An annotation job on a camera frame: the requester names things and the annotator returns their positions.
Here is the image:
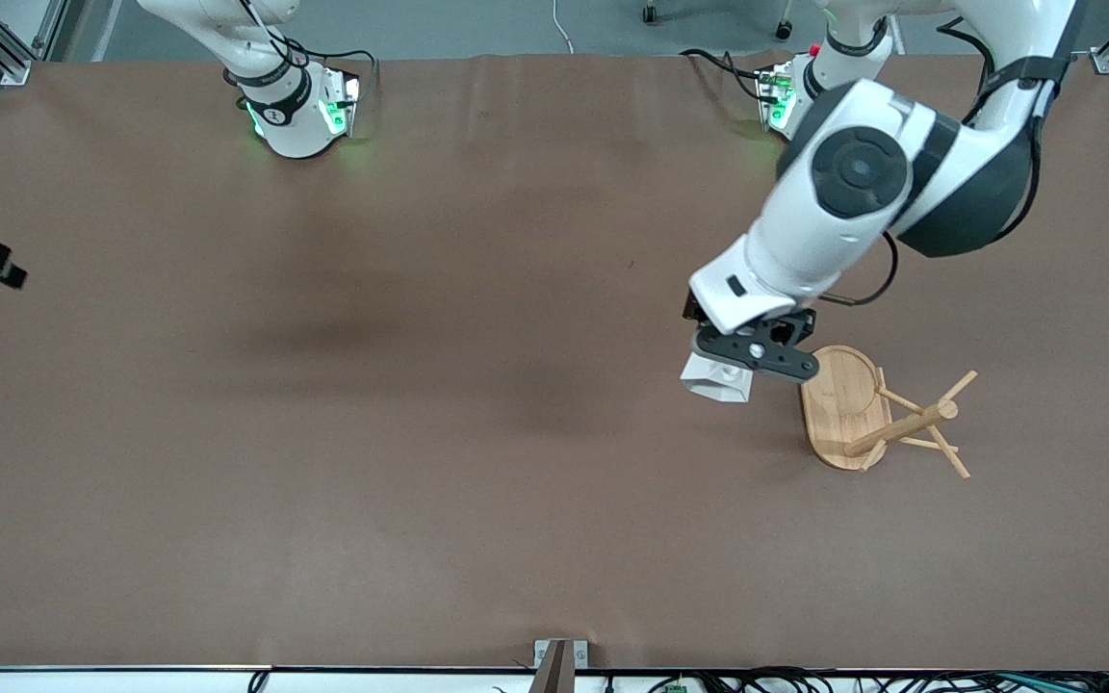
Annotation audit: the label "black right base cable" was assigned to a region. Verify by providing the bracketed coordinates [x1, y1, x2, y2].
[271, 34, 378, 112]

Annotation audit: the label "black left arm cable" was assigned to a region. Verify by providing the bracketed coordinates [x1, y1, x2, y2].
[819, 14, 1046, 308]

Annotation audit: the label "tangled black cables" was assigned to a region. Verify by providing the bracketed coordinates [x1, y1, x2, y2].
[603, 666, 1109, 693]

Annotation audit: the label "wooden cup rack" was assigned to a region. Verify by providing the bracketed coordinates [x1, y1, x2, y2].
[798, 344, 980, 480]

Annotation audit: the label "white faceted cup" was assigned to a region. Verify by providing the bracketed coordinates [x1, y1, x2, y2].
[679, 350, 757, 406]

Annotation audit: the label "black base cable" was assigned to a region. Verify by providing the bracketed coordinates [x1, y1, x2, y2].
[271, 34, 378, 112]
[680, 47, 773, 103]

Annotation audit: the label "brown paper table cover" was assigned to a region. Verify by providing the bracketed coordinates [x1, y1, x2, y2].
[0, 53, 1109, 672]

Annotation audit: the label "black left base cable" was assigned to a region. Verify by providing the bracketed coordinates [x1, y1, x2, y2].
[680, 47, 773, 103]

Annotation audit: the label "grey metal bracket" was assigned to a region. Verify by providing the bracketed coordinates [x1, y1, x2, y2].
[530, 639, 591, 693]

